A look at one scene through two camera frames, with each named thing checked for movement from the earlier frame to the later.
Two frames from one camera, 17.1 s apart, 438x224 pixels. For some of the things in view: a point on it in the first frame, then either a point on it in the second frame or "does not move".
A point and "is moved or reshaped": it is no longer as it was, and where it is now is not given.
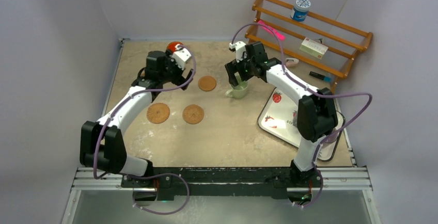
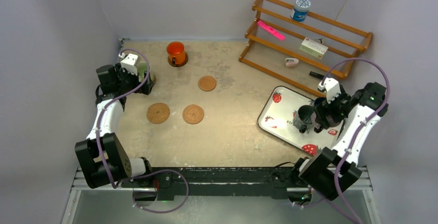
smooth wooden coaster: x=207 y=83 does not move
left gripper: x=170 y=60 → x=121 y=72
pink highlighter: x=279 y=35 does not move
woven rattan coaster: x=193 y=114 does not move
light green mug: x=239 y=91 is moved or reshaped
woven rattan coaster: x=158 y=113 does not move
